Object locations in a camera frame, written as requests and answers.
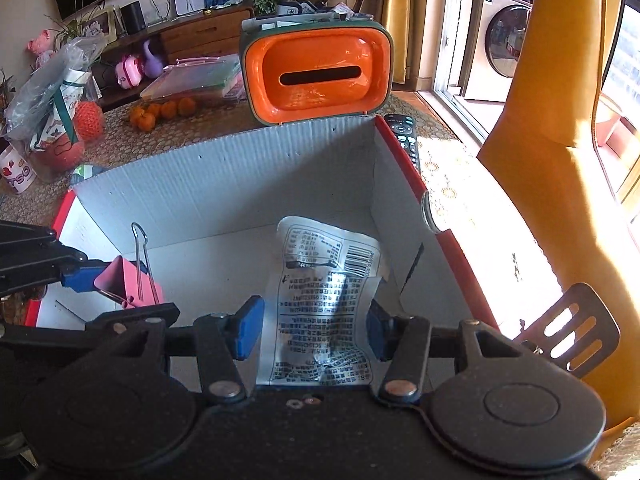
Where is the yellow curtain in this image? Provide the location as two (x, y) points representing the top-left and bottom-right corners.
(382, 0), (411, 84)

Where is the yellow giraffe plush chair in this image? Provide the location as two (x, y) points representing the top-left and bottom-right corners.
(477, 0), (639, 460)

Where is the pink pig plush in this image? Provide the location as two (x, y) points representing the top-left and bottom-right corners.
(26, 29), (55, 68)

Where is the orange tangerine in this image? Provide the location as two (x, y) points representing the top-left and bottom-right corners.
(160, 101), (178, 120)
(177, 96), (198, 117)
(137, 112), (156, 132)
(129, 105), (145, 127)

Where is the red cardboard box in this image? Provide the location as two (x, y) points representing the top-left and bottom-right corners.
(22, 112), (501, 391)

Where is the black speaker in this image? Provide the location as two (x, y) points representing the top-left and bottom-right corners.
(120, 1), (146, 36)

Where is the white washing machine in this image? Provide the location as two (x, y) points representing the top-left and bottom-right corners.
(459, 0), (534, 103)

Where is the orange green tissue box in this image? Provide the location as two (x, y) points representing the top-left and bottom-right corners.
(239, 12), (394, 126)

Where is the stack of colourful folders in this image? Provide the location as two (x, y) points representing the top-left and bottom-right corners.
(140, 54), (246, 105)

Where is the white printed snack packet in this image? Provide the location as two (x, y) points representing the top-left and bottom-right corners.
(256, 216), (390, 387)

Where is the black remote control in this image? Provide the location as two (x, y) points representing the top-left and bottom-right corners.
(383, 114), (421, 171)

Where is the wooden drawer cabinet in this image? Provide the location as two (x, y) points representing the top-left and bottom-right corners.
(160, 4), (254, 63)

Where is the pink binder clip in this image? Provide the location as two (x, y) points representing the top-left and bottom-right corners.
(93, 222), (164, 309)

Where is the clear container with plastic bag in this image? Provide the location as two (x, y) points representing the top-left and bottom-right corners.
(2, 36), (106, 182)

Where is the white strawberry mug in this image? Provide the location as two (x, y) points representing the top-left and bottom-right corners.
(1, 144), (37, 194)

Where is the metal slotted spatula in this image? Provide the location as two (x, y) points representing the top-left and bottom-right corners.
(514, 283), (620, 378)

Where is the framed photo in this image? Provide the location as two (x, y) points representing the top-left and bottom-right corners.
(79, 6), (117, 44)

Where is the patterned tissue pack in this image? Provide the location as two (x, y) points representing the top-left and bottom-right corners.
(70, 164), (108, 188)

